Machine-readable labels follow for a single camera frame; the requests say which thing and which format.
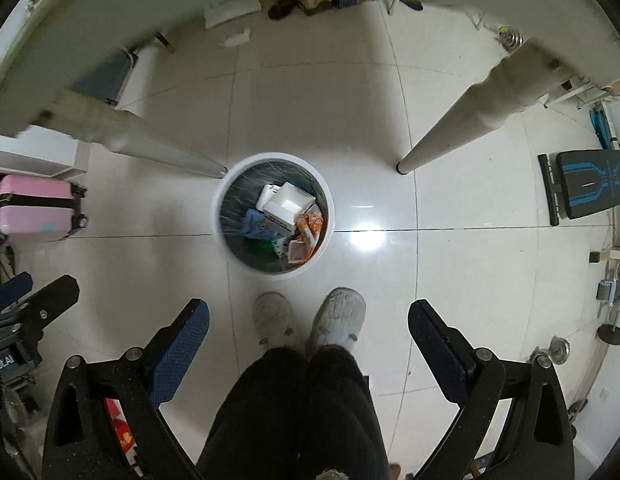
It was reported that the white tissue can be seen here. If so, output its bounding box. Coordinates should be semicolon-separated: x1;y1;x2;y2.
219;29;251;50

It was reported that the white cabinet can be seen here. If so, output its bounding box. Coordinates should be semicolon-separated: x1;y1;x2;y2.
0;132;93;181

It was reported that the grey fuzzy slipper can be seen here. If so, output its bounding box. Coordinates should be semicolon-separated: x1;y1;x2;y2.
307;287;367;353

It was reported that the yellowish box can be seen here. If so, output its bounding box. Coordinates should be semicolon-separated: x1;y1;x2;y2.
295;0;333;16

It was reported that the red white packet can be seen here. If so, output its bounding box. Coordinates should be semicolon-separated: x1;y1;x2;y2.
104;397;146;476

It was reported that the green plastic bag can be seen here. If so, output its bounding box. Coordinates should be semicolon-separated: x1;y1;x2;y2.
250;237;291;259

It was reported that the person's right leg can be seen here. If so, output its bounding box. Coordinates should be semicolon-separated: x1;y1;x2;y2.
304;344;391;480

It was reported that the teal plastic item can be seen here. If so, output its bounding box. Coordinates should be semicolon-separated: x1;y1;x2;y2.
590;110;611;151

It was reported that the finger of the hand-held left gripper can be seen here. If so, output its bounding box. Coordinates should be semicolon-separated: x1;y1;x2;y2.
14;275;81;347
0;271;33;311

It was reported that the white paper sheet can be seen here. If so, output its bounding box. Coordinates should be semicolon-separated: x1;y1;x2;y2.
205;0;263;28

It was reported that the orange plastic wrapper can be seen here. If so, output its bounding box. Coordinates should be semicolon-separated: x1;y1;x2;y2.
287;204;325;266

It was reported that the blue plastic bag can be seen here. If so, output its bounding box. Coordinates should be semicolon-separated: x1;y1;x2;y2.
244;209;281;241

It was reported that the black blue fitness bench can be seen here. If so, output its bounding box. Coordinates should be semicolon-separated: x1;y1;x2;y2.
537;149;620;226

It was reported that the white trash bin black liner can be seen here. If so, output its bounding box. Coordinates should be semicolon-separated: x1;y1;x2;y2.
213;152;337;281

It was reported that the person's left leg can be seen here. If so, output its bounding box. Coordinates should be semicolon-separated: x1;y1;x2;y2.
196;346;311;480

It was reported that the green white medicine box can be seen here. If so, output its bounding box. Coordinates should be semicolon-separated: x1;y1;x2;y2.
256;182;317;235

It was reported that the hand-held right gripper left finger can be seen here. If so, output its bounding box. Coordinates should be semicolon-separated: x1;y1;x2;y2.
41;298;211;480

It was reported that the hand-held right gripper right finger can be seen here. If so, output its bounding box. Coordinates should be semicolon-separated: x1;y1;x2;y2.
407;299;575;480

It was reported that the pink suitcase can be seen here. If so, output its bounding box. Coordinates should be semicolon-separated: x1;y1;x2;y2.
0;174;88;243

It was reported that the brown shoe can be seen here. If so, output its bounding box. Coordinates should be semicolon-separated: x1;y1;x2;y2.
267;0;298;21

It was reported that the person's leg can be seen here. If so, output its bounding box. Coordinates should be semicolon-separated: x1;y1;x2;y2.
304;344;391;480
196;346;311;480

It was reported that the white metal frame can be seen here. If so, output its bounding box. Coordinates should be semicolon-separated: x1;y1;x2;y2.
542;74;620;111

